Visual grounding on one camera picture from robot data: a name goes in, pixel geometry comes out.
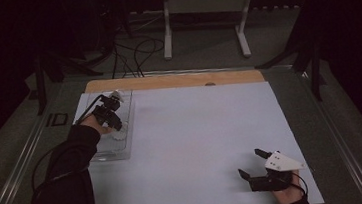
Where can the metal floor rail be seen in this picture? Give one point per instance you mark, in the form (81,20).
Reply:
(340,140)
(9,185)

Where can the black stand with long legs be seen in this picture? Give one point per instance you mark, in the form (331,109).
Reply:
(314,69)

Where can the white table cover sheet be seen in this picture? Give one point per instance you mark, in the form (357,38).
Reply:
(190,148)

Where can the white metal stand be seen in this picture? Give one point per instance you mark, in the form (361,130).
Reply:
(206,4)

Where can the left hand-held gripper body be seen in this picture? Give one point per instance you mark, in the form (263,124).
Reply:
(104,111)

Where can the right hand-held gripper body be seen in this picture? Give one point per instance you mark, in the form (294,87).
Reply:
(280,162)

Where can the black rectangular frame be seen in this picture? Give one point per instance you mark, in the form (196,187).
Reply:
(57,119)

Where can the person's left hand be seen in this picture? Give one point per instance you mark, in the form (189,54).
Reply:
(95,123)

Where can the black tripod stand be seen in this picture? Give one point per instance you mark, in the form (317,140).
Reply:
(41,82)

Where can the person's right hand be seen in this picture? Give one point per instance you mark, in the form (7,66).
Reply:
(290,195)

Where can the clear plastic tray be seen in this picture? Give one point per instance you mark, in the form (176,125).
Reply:
(123,151)

